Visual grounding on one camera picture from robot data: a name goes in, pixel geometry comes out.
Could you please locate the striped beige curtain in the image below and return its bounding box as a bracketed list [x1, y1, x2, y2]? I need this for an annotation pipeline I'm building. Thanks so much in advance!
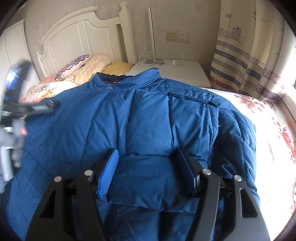
[209, 1, 295, 102]

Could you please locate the colourful patterned pillow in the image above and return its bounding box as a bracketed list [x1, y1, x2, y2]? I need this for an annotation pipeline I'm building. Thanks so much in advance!
[55, 54, 91, 81]

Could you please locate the slim silver desk lamp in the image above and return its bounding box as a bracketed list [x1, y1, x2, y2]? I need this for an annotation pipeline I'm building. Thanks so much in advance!
[144, 6, 165, 66]

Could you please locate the white wooden headboard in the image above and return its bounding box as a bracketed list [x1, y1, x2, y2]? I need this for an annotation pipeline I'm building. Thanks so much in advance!
[36, 1, 137, 77]

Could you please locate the white bedside table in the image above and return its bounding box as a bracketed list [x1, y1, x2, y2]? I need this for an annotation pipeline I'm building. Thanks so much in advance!
[127, 59, 211, 88]

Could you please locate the white charger cable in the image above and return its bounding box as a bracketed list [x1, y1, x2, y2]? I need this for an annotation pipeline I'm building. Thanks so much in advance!
[138, 51, 183, 67]

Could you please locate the cream quilted pillow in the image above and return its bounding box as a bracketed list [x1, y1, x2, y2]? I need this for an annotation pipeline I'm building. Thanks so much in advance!
[64, 55, 112, 85]

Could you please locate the blue quilted down jacket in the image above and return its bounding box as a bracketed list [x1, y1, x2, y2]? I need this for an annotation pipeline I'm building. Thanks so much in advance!
[1, 68, 259, 240]

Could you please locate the wall socket plate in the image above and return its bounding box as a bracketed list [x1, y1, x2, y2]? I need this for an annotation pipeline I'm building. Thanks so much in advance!
[166, 31, 189, 43]

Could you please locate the yellow pillow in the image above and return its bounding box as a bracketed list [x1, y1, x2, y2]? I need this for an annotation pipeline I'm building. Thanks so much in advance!
[102, 61, 132, 76]

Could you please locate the white wardrobe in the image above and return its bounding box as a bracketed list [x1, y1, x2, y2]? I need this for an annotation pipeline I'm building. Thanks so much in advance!
[1, 20, 31, 96]

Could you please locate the floral bed sheet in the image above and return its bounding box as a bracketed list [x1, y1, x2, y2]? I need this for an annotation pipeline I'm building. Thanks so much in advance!
[22, 81, 295, 239]

